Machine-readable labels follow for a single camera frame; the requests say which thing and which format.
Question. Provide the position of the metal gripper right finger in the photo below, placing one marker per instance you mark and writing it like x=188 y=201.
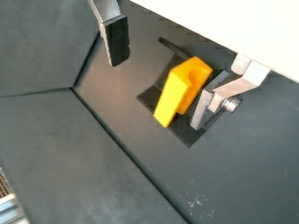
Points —
x=221 y=94

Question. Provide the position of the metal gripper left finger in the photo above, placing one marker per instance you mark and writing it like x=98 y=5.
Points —
x=114 y=29

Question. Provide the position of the black curved fixture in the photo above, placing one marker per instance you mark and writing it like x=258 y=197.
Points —
x=180 y=124

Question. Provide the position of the aluminium frame rail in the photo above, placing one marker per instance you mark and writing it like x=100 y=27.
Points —
x=11 y=210

